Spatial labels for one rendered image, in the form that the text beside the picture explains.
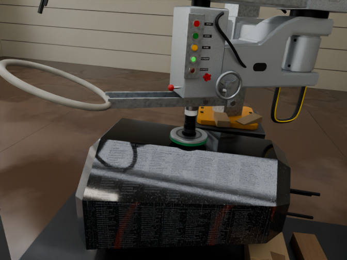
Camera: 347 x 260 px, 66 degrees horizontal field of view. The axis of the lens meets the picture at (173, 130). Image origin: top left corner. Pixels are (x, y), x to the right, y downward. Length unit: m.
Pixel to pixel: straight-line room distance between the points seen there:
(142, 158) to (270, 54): 0.88
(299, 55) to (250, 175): 0.72
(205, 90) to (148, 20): 6.49
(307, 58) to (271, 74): 0.24
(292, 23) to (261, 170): 0.77
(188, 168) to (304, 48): 0.92
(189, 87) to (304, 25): 0.70
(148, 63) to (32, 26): 3.65
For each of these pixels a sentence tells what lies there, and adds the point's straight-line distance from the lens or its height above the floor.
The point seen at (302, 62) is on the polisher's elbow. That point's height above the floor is 1.35.
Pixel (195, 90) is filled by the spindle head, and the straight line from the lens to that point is 1.35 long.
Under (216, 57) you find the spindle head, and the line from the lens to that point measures 1.36.
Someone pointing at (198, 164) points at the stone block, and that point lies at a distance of 1.48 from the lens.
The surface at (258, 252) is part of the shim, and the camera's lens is 1.88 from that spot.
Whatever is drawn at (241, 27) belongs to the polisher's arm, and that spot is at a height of 1.49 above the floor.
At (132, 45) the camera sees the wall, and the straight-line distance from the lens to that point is 7.96.
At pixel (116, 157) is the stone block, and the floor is 0.80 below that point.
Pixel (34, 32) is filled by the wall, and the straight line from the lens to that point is 9.40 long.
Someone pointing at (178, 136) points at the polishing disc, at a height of 0.92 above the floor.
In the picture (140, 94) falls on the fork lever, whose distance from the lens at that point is 1.43.
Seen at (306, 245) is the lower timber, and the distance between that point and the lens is 2.26.
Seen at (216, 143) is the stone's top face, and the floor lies 0.87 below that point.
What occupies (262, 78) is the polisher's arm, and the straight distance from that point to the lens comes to 1.54.
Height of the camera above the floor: 1.55
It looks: 23 degrees down
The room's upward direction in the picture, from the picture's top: 4 degrees clockwise
